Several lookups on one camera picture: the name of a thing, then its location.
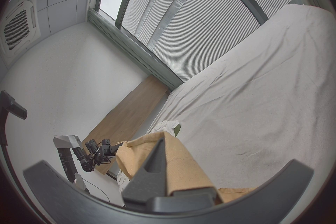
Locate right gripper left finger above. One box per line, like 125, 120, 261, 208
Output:
123, 138, 168, 208

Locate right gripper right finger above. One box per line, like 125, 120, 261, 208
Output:
170, 186, 224, 205

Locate tan shorts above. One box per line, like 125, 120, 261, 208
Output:
115, 132, 259, 204

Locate bed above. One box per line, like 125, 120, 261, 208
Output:
81, 4, 336, 205

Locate cream garment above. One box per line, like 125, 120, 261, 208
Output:
152, 120, 180, 137

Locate white ceiling air conditioner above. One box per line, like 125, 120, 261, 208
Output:
0, 0, 41, 61

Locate window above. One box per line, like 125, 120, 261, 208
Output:
94, 0, 307, 82

